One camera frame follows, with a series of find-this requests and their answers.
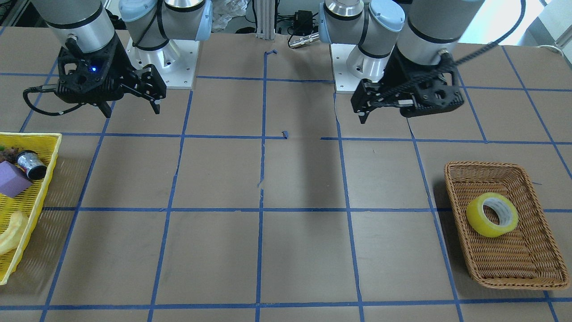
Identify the pale yellow banana toy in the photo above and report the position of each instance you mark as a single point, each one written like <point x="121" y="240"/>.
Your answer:
<point x="11" y="237"/>

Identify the small silver black can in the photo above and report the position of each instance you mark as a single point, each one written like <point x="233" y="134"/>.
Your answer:
<point x="32" y="165"/>

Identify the silver metal connector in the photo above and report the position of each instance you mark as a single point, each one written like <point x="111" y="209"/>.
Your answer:
<point x="303" y="41"/>

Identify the camera mount black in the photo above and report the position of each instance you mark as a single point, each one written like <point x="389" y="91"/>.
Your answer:
<point x="80" y="74"/>
<point x="439" y="94"/>

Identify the black power adapter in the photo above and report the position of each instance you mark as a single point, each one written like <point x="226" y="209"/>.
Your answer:
<point x="302" y="23"/>

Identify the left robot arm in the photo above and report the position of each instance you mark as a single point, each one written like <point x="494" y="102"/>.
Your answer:
<point x="421" y="31"/>

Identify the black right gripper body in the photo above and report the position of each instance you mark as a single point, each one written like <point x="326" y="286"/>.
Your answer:
<point x="119" y="67"/>

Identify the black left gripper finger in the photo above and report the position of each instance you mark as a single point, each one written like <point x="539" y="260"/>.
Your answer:
<point x="367" y="98"/>

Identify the yellow plastic basket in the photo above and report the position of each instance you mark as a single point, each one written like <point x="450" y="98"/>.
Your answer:
<point x="30" y="202"/>

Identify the aluminium frame post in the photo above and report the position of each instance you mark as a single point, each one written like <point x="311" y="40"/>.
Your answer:
<point x="266" y="11"/>

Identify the dark brown item in basket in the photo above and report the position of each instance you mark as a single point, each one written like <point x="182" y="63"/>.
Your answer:
<point x="9" y="154"/>

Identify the yellow tape roll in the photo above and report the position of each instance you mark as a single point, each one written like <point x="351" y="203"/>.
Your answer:
<point x="504" y="209"/>

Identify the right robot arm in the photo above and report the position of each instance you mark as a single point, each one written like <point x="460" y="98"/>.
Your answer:
<point x="149" y="23"/>

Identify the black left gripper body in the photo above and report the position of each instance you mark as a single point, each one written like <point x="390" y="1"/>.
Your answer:
<point x="396" y="71"/>

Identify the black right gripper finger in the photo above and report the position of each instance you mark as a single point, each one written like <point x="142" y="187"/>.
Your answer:
<point x="105" y="109"/>
<point x="146" y="83"/>

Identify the brown wicker basket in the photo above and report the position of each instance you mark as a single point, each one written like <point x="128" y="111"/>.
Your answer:
<point x="526" y="258"/>

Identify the purple foam block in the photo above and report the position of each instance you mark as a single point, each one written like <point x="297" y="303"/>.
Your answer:
<point x="13" y="180"/>

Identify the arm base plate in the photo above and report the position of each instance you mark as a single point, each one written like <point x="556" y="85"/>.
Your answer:
<point x="176" y="61"/>
<point x="348" y="71"/>

